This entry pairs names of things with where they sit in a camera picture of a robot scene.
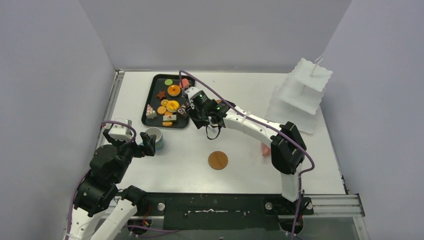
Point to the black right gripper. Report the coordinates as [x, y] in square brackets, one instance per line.
[189, 102]

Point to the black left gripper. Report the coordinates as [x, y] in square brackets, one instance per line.
[149, 141]

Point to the orange macaron sandwich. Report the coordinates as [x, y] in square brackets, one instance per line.
[167, 123]

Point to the chocolate swirl roll cake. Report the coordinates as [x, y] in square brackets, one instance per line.
[181, 111]

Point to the green layered cake slice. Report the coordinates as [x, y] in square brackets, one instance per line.
[169, 118]

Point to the small orange biscuit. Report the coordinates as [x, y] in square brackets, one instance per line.
[168, 113]

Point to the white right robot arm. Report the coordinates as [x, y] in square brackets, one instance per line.
[284, 140]

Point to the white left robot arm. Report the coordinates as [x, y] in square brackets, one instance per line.
[98, 210]

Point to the blue patterned ceramic cup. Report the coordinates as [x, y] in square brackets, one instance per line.
[159, 141]

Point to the yellow fruit tart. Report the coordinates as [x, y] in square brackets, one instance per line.
[172, 106]

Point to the plain orange round cookie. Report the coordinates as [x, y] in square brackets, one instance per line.
[161, 110]

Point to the pink strawberry cake slice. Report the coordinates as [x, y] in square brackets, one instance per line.
[184, 84]

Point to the black serving tray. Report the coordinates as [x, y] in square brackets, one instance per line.
[157, 84]

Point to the small patterned orange cookie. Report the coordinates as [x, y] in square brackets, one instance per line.
[164, 102]

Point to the brown star cookie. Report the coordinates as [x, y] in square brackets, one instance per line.
[161, 95]

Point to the green round macaron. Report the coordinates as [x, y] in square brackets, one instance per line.
[168, 82]

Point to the near round wooden coaster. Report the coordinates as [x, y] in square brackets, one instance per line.
[218, 160]

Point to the pink ceramic cup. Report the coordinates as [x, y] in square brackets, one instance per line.
[266, 151]

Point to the white three-tier dessert stand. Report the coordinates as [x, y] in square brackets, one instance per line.
[297, 99]

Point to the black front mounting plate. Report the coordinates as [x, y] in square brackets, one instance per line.
[213, 211]

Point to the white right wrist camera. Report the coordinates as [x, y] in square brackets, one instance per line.
[191, 92]

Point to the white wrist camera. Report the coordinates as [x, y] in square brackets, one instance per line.
[191, 92]
[119, 132]

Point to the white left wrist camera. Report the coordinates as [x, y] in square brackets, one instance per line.
[119, 132]

